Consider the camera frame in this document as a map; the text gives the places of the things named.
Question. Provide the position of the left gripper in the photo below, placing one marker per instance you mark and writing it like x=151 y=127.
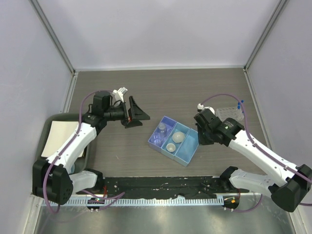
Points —
x=134 y=113

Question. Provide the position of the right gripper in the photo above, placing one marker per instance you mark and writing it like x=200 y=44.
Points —
x=202 y=141

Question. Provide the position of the clear test tube rack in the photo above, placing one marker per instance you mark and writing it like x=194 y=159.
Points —
x=229 y=112

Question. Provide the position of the white evaporating dish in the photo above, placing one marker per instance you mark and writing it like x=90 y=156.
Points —
x=178 y=137

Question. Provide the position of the small glass beaker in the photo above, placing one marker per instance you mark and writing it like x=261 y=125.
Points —
x=157 y=139

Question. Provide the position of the blue compartment organizer tray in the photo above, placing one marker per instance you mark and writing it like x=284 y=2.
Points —
x=185 y=150

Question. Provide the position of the white ceramic crucible cup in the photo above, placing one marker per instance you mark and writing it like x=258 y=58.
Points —
x=170 y=147

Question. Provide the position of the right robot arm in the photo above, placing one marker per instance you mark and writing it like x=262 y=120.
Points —
x=284 y=182

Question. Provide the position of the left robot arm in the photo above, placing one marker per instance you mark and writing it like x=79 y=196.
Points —
x=52 y=178

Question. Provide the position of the dark green tray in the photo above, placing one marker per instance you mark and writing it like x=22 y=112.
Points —
x=81 y=163

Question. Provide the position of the white paper sheet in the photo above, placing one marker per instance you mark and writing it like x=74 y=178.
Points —
x=60 y=131

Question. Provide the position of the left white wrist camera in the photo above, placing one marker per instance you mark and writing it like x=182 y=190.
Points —
x=119 y=94

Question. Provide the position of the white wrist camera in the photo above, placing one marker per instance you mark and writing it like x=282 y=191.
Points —
x=201 y=107
x=119 y=94

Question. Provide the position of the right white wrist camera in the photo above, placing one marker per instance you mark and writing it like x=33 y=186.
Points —
x=201 y=107

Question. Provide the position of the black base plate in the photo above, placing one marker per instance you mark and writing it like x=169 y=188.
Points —
x=190 y=187

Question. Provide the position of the white slotted cable duct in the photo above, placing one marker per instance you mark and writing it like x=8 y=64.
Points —
x=179 y=201

